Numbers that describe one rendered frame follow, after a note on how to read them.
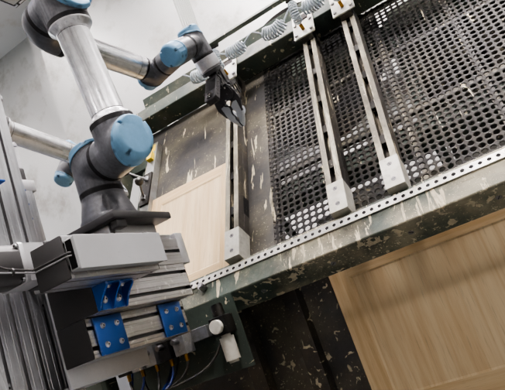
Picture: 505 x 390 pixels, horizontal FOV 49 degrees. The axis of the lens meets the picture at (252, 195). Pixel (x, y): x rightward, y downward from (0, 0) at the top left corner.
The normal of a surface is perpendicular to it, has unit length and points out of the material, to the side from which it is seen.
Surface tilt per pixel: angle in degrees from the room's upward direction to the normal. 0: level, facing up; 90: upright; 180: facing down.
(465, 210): 146
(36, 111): 90
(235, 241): 56
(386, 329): 90
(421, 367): 90
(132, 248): 90
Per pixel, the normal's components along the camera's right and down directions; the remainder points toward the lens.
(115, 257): 0.81, -0.40
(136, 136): 0.73, -0.28
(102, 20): -0.48, -0.04
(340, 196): -0.55, -0.57
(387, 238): 0.03, 0.72
